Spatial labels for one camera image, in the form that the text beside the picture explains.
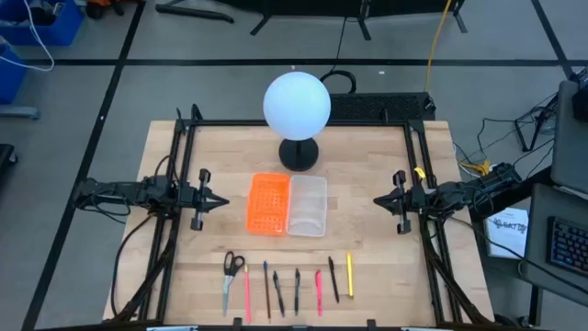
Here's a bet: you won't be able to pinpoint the small blue bin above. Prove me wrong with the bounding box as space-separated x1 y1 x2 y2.
0 43 28 105

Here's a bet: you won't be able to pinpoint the black keyboard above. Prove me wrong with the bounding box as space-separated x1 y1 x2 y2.
546 215 588 280

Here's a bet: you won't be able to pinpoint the grey metal foot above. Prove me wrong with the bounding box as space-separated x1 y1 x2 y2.
0 105 41 121

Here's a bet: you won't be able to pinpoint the black perforated metal case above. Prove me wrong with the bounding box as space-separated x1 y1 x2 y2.
328 91 436 124

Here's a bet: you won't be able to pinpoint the black aluminium table frame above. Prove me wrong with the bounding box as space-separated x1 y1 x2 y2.
103 103 495 325

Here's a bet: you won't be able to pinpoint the black cable bundle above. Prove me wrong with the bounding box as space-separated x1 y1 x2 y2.
452 91 560 178

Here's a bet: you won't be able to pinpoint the white printed paper sheet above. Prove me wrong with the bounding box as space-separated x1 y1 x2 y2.
485 207 530 260

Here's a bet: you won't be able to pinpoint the grey desk with keyboard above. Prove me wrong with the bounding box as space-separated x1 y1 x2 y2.
518 182 588 295

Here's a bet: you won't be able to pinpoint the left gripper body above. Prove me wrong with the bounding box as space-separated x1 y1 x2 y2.
176 168 212 232

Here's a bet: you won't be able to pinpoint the yellow highlighter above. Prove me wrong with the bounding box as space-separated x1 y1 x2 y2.
345 251 355 300

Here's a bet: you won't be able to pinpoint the yellow floor cable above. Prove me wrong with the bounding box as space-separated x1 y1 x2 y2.
423 0 454 92

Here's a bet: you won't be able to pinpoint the clear plastic supply box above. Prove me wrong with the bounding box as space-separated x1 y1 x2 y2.
286 174 329 238

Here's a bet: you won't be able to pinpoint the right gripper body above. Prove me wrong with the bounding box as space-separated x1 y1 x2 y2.
393 169 428 235

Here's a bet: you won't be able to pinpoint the pink highlighter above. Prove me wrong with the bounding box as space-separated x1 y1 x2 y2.
314 269 323 318

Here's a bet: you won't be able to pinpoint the white globe lamp black base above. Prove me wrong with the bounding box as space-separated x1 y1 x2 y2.
262 71 332 173

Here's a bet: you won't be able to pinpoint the orange and black tool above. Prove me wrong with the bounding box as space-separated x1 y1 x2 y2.
85 0 139 19

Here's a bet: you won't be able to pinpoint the black stand with legs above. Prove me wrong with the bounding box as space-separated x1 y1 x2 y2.
215 0 469 42

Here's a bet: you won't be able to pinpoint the black-handled scissors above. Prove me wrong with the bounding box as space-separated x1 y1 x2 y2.
221 250 246 317

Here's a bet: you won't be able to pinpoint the black arm base cable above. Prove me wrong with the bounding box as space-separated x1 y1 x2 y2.
445 214 588 298
109 213 157 318

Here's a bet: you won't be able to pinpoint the large blue bin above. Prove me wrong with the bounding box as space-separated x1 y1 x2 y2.
0 0 85 47

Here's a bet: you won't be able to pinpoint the black left arm base cable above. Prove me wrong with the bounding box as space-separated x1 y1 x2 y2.
109 213 157 318

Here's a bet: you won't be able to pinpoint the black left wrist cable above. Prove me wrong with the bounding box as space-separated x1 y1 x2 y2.
153 154 181 185

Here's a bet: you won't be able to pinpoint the white cable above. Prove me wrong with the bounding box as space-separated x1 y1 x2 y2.
0 0 55 73

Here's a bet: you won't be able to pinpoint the black floor bar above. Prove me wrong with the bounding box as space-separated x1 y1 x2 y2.
154 3 235 25

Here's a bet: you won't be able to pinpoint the yellow plug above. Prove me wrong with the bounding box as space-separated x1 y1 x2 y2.
458 159 492 178

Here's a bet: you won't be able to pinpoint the thin pink pencil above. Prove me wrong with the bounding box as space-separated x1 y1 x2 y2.
243 264 253 325

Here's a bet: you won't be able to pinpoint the brown pencil blue eraser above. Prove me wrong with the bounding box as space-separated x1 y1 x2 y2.
263 260 272 323

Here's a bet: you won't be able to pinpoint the black desk device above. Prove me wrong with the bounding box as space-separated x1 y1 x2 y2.
571 67 588 123

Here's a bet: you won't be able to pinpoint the black right arm base cable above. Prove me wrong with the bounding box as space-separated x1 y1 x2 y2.
445 214 588 298

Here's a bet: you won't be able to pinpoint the grey desk surface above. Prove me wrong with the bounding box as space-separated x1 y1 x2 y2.
549 80 588 197

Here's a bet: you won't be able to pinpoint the black looped floor cable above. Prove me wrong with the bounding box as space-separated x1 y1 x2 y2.
319 16 358 96

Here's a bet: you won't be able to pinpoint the orange perforated plastic basket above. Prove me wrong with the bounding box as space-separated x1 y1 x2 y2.
245 172 291 237

